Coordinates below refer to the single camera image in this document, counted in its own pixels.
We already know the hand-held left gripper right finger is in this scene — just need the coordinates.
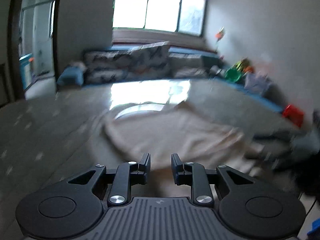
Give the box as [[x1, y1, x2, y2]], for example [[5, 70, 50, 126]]
[[171, 153, 254, 207]]

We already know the orange wall toy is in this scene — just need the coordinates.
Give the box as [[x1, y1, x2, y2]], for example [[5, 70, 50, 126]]
[[215, 27, 227, 43]]

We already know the red plastic stool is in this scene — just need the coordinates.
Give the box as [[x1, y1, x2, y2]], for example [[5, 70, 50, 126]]
[[282, 104, 305, 128]]

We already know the butterfly print cushion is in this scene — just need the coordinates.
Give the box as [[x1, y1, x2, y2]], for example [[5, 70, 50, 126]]
[[83, 47, 141, 84], [130, 41, 171, 79]]

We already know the green plastic basin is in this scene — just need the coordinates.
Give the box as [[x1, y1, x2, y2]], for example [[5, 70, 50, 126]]
[[225, 68, 244, 83]]

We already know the window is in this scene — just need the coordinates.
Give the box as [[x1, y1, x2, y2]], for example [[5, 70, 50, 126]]
[[112, 0, 208, 37]]

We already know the dark wooden door frame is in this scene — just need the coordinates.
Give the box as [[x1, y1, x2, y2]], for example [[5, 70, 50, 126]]
[[8, 0, 63, 103]]

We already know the pale cloth pile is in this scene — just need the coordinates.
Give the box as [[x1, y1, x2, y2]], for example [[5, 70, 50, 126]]
[[243, 71, 274, 97]]

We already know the blue object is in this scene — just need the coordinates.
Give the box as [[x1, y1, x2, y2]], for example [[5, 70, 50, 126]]
[[306, 218, 320, 236]]

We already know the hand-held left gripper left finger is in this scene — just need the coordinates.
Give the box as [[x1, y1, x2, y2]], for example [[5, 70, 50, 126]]
[[67, 153, 151, 207]]

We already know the plain beige cushion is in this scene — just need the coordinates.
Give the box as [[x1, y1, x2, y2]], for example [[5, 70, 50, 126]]
[[168, 55, 209, 79]]

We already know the beige garment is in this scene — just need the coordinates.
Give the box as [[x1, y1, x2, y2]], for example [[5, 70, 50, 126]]
[[102, 101, 253, 178]]

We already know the colourful toy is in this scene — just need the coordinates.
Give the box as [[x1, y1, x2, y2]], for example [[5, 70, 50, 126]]
[[233, 58, 253, 73]]

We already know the folded beige towel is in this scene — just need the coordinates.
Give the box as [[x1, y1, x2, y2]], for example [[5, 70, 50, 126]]
[[68, 60, 88, 71]]

